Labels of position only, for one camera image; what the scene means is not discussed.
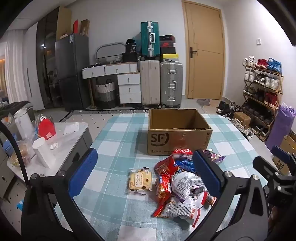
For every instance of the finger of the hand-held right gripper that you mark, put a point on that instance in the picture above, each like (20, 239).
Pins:
(266, 165)
(281, 154)

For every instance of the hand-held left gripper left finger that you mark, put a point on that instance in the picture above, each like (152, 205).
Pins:
(83, 171)

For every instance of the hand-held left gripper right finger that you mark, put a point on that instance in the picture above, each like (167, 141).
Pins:
(207, 173)

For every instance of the pile of snack packets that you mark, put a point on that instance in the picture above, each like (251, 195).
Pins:
(185, 185)

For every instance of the brown cardboard box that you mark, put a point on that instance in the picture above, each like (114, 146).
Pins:
(185, 139)

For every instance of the clear cracker packet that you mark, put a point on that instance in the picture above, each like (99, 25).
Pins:
(138, 182)

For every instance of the cardboard box with cat face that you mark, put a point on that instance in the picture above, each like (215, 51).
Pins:
(283, 164)

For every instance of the purple bag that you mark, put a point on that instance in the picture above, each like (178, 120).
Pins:
(279, 125)

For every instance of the white side table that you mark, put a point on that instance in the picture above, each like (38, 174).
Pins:
(71, 143)

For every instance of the crumpled white wrapper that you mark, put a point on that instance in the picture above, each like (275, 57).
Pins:
(54, 146)

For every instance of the white cup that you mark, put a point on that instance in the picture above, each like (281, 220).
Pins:
(44, 153)

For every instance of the white tissue paper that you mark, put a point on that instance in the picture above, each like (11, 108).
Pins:
(70, 128)

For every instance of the blue checked tablecloth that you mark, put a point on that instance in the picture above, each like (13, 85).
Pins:
(120, 139)

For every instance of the small cardboard box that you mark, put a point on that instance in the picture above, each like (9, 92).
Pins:
(242, 118)

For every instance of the red gift bag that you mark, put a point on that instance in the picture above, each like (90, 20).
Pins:
(47, 129)

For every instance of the clear food container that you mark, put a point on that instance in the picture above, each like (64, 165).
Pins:
(22, 153)

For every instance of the heap of shoes on floor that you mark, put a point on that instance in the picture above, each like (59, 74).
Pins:
(227, 109)

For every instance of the grey door mat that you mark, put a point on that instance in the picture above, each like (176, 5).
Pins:
(203, 102)

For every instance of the rows of shoes on rack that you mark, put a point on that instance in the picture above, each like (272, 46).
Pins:
(268, 81)

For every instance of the white kettle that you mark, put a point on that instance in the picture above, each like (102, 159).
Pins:
(23, 122)

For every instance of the blue bowl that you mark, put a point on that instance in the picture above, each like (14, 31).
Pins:
(8, 147)

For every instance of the woven laundry basket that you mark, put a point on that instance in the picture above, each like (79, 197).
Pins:
(105, 95)

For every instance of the dark bag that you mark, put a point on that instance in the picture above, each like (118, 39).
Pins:
(13, 107)

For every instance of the white drawer cabinet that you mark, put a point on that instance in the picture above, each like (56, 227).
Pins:
(129, 89)

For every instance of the silver suitcase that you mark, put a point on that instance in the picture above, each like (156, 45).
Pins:
(171, 83)

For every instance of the white desk with drawers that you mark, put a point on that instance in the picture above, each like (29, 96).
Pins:
(97, 71)

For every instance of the dark grey refrigerator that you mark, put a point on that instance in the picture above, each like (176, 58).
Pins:
(71, 69)

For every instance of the beige suitcase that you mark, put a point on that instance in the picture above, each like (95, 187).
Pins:
(149, 83)

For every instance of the white wardrobe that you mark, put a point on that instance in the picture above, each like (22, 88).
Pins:
(34, 69)

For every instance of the dark glass cabinet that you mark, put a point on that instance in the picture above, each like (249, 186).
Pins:
(47, 58)

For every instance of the wooden door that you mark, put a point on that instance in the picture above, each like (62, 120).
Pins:
(203, 53)

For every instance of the yellow and black shoebox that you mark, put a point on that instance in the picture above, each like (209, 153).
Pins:
(170, 58)

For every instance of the white curtain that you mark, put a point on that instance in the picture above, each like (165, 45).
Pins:
(15, 69)

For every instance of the black storage bin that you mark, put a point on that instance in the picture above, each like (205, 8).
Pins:
(130, 57)

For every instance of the plain black shoebox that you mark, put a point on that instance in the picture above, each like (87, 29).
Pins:
(168, 50)

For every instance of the black paper bag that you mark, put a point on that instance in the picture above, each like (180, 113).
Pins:
(130, 46)

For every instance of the red and black shoebox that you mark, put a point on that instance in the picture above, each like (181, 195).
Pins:
(167, 44)

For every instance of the red paper bag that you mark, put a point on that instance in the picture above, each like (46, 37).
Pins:
(75, 28)

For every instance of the flat brown cardboard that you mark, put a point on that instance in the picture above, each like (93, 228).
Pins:
(85, 27)

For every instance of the teal suitcase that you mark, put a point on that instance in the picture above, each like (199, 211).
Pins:
(146, 39)

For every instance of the oval metal frame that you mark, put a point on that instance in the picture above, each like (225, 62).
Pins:
(99, 49)

